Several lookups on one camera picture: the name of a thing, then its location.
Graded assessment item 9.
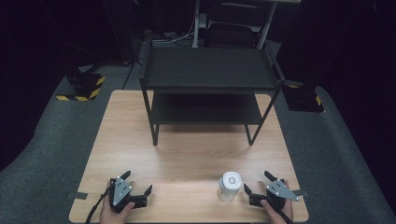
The person's right hand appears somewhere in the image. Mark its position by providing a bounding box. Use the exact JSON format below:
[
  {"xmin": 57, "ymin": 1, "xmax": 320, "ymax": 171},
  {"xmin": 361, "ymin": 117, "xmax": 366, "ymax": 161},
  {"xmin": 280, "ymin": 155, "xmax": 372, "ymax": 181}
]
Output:
[{"xmin": 260, "ymin": 179, "xmax": 294, "ymax": 224}]

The white floor cable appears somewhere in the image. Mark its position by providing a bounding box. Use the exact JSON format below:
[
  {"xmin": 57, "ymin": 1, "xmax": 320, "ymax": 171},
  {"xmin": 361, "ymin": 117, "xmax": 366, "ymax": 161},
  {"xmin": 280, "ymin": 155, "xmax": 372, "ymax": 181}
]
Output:
[{"xmin": 151, "ymin": 18, "xmax": 196, "ymax": 45}]

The black floor cable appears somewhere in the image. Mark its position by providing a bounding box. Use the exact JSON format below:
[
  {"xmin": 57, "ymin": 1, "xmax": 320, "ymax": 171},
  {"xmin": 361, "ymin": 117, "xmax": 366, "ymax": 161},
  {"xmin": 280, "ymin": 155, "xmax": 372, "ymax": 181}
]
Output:
[{"xmin": 121, "ymin": 58, "xmax": 138, "ymax": 91}]

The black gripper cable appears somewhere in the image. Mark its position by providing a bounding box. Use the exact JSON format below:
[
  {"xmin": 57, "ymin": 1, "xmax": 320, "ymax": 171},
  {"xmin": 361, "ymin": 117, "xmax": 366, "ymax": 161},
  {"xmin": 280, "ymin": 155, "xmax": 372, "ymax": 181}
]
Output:
[
  {"xmin": 84, "ymin": 186, "xmax": 114, "ymax": 224},
  {"xmin": 268, "ymin": 199, "xmax": 294, "ymax": 224}
]

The white desk frame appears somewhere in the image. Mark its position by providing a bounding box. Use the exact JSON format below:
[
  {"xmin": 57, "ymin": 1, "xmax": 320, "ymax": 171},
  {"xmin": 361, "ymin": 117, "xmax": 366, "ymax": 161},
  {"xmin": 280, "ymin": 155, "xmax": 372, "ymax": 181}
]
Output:
[{"xmin": 191, "ymin": 0, "xmax": 278, "ymax": 50}]

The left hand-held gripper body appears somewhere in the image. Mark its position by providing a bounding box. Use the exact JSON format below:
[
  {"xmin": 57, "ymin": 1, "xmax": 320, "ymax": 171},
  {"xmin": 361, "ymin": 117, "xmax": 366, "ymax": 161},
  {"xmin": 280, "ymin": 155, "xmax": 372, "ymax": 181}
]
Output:
[{"xmin": 108, "ymin": 175, "xmax": 149, "ymax": 215}]

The black two-tier shelf rack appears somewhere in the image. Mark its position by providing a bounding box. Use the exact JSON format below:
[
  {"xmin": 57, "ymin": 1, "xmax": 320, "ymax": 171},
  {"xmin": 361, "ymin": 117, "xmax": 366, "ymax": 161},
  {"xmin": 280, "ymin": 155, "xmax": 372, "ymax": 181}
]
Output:
[{"xmin": 138, "ymin": 38, "xmax": 286, "ymax": 147}]

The black chair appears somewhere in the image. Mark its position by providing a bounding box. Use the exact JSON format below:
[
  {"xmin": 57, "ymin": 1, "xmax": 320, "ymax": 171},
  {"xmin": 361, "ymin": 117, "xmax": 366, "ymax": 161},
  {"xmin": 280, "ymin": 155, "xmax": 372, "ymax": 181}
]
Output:
[{"xmin": 204, "ymin": 2, "xmax": 266, "ymax": 49}]

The person's left hand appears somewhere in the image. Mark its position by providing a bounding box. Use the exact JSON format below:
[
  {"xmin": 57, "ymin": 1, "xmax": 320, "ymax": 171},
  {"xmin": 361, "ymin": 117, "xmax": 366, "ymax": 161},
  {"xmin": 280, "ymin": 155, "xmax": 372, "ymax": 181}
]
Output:
[{"xmin": 99, "ymin": 181, "xmax": 136, "ymax": 224}]

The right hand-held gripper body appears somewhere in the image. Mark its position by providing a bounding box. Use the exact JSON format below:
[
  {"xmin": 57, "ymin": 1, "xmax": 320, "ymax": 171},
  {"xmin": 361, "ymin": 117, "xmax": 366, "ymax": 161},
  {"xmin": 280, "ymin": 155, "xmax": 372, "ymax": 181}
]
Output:
[{"xmin": 248, "ymin": 177, "xmax": 301, "ymax": 210}]

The yellow-black striped stand base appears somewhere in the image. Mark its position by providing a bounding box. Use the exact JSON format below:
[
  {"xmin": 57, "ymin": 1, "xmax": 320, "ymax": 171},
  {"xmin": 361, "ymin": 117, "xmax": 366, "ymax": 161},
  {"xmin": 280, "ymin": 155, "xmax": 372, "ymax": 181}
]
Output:
[
  {"xmin": 54, "ymin": 72, "xmax": 106, "ymax": 103},
  {"xmin": 284, "ymin": 79, "xmax": 326, "ymax": 114}
]

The white cylindrical cup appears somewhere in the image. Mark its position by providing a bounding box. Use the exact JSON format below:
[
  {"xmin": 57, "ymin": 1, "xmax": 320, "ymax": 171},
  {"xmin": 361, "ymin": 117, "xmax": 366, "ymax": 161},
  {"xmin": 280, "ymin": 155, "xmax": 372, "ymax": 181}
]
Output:
[{"xmin": 217, "ymin": 171, "xmax": 244, "ymax": 203}]

